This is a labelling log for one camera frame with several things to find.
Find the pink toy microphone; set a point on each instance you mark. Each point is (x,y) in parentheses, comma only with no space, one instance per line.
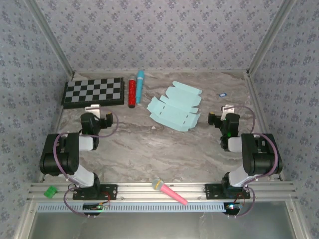
(169,193)

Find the aluminium mounting rail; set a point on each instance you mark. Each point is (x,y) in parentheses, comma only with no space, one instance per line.
(139,191)

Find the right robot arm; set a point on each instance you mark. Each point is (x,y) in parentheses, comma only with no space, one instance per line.
(259,154)

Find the grey metal panel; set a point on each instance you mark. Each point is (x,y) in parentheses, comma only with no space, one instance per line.
(159,226)

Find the light blue paper box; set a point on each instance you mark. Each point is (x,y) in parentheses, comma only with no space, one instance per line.
(174,112)

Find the aluminium corner post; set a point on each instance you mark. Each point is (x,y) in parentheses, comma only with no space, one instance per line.
(52,37)
(270,37)

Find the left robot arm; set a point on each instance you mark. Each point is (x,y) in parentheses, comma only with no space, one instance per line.
(62,154)

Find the right circuit board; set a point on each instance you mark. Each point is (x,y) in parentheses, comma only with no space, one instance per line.
(233,207)

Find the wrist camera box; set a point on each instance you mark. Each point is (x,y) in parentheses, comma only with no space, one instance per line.
(228,108)
(92,108)

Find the blue marker pen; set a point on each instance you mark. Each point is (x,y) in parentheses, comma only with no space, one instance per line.
(140,84)

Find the green plastic block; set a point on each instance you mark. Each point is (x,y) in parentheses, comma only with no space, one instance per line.
(50,192)

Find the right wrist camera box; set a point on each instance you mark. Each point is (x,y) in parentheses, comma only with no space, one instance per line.
(228,108)

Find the black grey chessboard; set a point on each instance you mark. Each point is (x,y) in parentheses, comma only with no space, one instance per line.
(94,92)

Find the small blue white tag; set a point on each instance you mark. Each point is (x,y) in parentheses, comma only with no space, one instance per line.
(223,94)

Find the left circuit board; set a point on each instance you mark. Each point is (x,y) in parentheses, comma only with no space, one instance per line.
(96,207)

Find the circuit board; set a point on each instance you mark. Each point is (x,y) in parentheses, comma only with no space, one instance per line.
(233,207)
(96,207)

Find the red glitter tube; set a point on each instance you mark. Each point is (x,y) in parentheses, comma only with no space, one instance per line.
(132,94)

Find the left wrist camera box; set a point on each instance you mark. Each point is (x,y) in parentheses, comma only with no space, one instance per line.
(92,108)

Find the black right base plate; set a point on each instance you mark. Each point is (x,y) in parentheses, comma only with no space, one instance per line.
(211,191)

